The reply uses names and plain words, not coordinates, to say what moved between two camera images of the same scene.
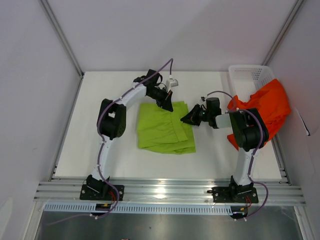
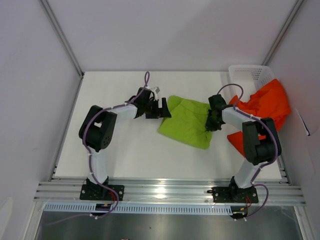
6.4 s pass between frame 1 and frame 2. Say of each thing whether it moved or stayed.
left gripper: moved
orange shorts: stayed
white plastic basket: stayed
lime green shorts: moved
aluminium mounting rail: stayed
